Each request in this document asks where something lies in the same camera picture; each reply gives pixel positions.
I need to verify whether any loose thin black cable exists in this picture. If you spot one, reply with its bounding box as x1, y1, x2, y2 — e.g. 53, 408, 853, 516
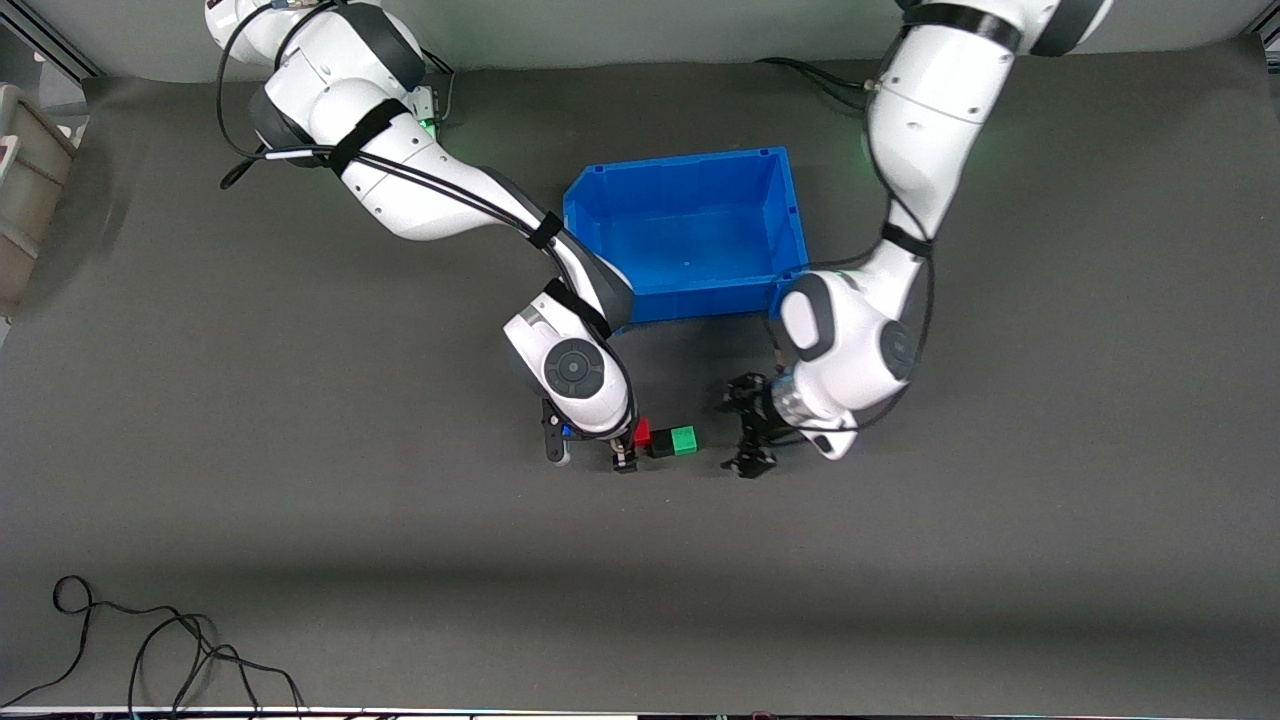
0, 575, 306, 716

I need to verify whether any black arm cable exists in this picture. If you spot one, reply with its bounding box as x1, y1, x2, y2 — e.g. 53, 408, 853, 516
215, 0, 566, 261
775, 80, 938, 436

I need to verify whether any blue plastic bin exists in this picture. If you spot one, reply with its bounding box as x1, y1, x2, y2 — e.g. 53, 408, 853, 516
562, 147, 811, 326

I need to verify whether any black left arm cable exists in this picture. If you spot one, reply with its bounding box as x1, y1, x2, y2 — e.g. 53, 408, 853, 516
775, 80, 938, 436

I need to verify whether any thick black table cable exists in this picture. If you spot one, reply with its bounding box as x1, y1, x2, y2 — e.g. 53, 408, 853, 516
755, 57, 876, 113

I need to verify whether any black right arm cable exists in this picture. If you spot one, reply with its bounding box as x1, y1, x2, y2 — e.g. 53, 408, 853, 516
215, 0, 566, 261

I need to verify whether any grey plastic crate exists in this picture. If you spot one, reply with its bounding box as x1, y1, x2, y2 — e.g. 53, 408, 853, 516
0, 82, 79, 319

